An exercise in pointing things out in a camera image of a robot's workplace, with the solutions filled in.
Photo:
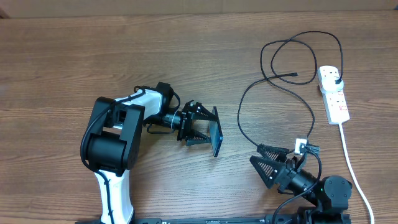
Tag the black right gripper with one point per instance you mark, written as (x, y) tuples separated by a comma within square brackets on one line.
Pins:
[(283, 175)]

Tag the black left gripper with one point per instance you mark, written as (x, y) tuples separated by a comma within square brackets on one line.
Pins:
[(186, 124)]

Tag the smartphone with lit screen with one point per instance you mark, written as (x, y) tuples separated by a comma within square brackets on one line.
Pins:
[(216, 134)]

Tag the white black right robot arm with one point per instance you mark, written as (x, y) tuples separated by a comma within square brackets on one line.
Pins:
[(329, 196)]

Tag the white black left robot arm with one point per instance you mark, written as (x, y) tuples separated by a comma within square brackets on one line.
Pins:
[(110, 144)]

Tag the white charger adapter plug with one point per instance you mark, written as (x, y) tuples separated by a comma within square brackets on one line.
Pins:
[(330, 85)]

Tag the white power strip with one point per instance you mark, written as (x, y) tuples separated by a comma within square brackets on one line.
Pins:
[(335, 103)]

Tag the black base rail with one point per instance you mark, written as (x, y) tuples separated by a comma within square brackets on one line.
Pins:
[(283, 219)]

